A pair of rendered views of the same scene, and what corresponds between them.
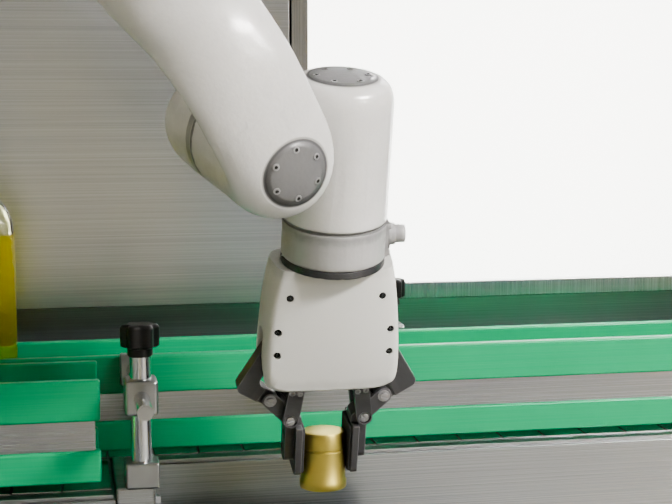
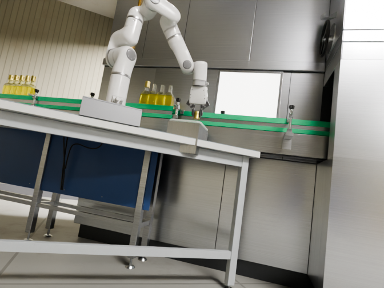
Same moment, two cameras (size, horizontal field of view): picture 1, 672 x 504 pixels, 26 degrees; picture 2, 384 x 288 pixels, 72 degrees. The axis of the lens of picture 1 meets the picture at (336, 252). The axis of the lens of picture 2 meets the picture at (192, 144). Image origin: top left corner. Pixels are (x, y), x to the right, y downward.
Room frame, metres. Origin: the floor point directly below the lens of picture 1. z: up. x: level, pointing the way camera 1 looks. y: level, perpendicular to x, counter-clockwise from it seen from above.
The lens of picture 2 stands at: (-0.24, -0.64, 0.55)
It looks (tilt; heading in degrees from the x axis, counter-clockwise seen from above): 7 degrees up; 27
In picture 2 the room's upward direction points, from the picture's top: 8 degrees clockwise
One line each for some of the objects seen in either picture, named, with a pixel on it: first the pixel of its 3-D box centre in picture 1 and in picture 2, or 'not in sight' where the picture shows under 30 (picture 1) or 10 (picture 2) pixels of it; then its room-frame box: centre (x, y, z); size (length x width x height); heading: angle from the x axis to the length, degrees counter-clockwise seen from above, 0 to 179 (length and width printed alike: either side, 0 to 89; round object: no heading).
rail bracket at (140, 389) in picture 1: (139, 398); (178, 109); (1.10, 0.15, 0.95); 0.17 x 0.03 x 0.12; 11
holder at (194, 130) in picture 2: not in sight; (189, 134); (1.06, 0.03, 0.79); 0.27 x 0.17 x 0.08; 11
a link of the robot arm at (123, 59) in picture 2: not in sight; (122, 62); (0.71, 0.28, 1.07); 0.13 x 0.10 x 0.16; 78
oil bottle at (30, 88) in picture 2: not in sight; (30, 93); (0.98, 1.44, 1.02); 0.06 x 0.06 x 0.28; 11
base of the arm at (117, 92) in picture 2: not in sight; (118, 92); (0.70, 0.26, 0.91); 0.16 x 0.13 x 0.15; 56
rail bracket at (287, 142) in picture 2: not in sight; (289, 127); (1.22, -0.48, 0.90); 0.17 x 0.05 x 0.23; 11
